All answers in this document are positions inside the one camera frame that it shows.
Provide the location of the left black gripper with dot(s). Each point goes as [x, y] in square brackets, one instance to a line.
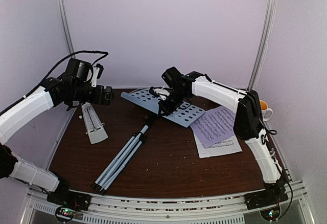
[107, 99]

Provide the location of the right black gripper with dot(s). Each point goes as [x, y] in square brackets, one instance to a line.
[168, 109]

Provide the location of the light blue music stand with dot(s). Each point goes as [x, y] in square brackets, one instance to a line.
[185, 114]

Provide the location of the purple sheet music page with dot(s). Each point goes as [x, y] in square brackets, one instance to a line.
[215, 126]

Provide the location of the white sheet music page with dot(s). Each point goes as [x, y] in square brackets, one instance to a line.
[226, 147]

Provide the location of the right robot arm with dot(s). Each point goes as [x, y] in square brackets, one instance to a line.
[248, 125]

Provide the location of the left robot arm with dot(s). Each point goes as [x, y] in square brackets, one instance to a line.
[77, 85]

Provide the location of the grey metronome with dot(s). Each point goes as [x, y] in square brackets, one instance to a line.
[94, 127]

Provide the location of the patterned white mug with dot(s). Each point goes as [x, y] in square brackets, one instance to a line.
[267, 112]

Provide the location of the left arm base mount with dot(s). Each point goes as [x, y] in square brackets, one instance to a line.
[74, 200]

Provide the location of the aluminium front rail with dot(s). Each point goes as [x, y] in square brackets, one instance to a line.
[229, 208]

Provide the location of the left aluminium corner post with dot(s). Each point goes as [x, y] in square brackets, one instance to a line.
[64, 21]

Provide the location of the aluminium corner post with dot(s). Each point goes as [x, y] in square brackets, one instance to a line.
[263, 44]
[64, 21]

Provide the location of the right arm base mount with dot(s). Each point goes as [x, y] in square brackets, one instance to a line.
[262, 199]

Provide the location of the right aluminium corner post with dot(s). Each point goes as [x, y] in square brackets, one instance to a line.
[263, 44]

